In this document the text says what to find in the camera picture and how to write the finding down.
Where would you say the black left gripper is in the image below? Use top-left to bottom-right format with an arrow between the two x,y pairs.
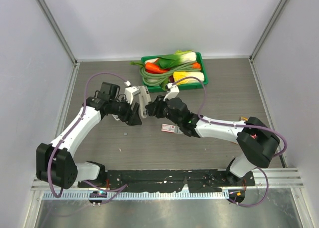
109,95 -> 142,125

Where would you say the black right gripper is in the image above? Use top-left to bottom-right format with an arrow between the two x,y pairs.
146,94 -> 182,126

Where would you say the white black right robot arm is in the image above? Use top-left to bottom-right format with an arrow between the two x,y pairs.
146,96 -> 280,186

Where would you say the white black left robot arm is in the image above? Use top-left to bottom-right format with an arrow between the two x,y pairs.
36,82 -> 151,189

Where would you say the green plastic tray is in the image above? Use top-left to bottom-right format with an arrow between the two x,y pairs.
136,50 -> 209,93

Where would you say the green long beans toy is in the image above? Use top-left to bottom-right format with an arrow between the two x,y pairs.
130,61 -> 204,91

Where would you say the red white staple box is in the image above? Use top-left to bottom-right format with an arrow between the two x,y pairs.
161,124 -> 179,134

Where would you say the yellow napa cabbage toy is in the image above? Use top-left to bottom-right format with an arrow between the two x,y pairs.
173,71 -> 205,86

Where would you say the orange carrot toy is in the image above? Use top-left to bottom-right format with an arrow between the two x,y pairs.
145,62 -> 169,74

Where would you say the green bok choy toy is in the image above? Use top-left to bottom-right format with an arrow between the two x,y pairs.
155,51 -> 197,69

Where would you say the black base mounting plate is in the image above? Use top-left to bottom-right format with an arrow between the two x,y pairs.
78,169 -> 255,193

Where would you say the Fox's candy bag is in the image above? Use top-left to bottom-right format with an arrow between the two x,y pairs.
240,117 -> 248,122

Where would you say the white cable duct rail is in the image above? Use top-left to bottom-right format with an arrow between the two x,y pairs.
42,190 -> 229,201

